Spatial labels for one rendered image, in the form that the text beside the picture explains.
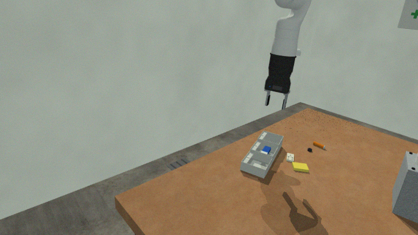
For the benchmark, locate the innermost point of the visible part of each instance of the white domino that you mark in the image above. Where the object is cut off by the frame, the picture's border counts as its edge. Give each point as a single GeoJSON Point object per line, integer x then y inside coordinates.
{"type": "Point", "coordinates": [290, 157]}

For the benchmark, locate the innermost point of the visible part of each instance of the grey rack of three bins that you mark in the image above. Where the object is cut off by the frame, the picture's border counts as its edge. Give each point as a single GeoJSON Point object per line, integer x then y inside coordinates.
{"type": "Point", "coordinates": [258, 163]}

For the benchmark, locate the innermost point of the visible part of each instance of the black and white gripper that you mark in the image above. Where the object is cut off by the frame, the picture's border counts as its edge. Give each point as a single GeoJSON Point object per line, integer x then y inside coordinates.
{"type": "Point", "coordinates": [283, 54]}

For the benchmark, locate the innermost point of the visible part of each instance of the yellow sticky note pad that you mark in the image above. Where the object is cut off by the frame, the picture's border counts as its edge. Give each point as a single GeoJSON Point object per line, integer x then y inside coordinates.
{"type": "Point", "coordinates": [300, 167]}

